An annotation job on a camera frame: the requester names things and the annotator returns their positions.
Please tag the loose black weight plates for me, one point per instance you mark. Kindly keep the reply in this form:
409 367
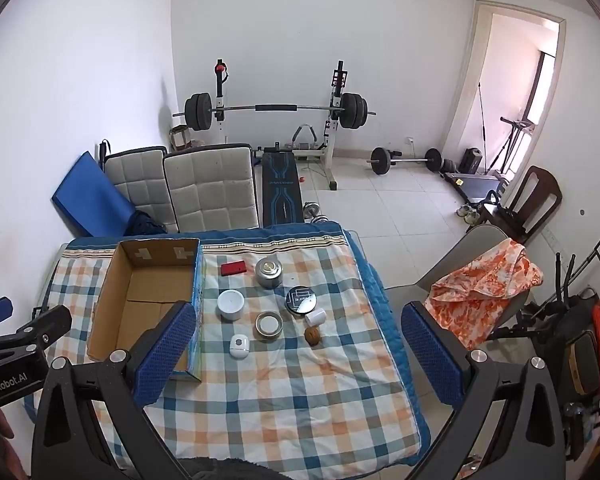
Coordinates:
450 165

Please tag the dark knitted cloth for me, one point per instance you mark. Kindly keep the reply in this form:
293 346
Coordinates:
144 224

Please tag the black speaker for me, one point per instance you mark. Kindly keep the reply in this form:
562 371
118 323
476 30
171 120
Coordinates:
470 160

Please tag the blue exercise mat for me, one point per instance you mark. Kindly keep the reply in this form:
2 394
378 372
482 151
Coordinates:
87 200

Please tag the open round metal tin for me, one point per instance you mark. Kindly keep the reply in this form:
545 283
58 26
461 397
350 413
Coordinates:
268 326

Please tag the treadmill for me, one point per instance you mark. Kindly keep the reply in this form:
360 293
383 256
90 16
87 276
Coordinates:
477 187

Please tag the small white device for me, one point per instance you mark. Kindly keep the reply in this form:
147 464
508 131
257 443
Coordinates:
239 346

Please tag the orange patterned cloth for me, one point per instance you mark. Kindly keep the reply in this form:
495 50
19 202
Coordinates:
485 285

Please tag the black and yellow bag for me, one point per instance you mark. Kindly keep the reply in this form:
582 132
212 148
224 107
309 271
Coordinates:
582 360

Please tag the pair of shoes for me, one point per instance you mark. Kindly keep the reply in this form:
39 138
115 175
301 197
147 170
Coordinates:
468 213

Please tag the open cardboard box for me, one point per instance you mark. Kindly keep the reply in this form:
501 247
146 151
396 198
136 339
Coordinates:
145 290

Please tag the dark wooden chair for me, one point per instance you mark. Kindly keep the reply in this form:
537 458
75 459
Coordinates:
542 195

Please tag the chrome dumbbell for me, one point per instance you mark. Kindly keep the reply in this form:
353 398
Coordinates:
311 211
321 219

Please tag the plaid blanket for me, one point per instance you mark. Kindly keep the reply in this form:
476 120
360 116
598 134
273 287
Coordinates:
305 410

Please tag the small cardboard box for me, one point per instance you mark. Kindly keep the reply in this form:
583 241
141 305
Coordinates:
180 138

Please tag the door frame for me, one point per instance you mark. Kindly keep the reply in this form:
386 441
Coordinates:
467 85

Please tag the long barbell with black plates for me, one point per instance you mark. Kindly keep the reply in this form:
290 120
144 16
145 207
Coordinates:
277 108

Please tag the small red box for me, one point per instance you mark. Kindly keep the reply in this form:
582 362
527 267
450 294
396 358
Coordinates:
233 268

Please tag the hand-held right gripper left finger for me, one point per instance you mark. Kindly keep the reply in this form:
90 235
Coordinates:
164 357

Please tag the white barbell rack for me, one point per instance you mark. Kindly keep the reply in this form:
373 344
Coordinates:
336 130

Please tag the black folded stand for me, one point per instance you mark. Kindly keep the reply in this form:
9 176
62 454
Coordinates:
565 285

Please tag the small white cup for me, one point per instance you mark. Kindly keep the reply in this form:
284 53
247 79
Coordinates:
315 317

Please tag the white round jar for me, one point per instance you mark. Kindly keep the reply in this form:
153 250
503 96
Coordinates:
230 305

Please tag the short barbell with black plates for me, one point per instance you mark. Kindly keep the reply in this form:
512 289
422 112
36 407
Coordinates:
381 161

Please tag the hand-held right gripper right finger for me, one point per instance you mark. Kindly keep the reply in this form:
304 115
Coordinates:
431 357

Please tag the silver metal can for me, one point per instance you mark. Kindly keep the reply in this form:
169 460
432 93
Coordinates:
270 274

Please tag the brown walnut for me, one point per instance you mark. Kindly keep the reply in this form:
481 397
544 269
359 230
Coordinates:
312 336

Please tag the grey quilted cushion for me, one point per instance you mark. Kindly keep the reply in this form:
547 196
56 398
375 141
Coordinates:
212 190
132 180

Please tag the grey chair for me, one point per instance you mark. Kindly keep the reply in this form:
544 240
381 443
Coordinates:
445 260

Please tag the black round tin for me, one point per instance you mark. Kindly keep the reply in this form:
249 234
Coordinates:
300 301

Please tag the dark blue weight bench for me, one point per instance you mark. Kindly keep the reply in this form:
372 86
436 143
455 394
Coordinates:
281 190

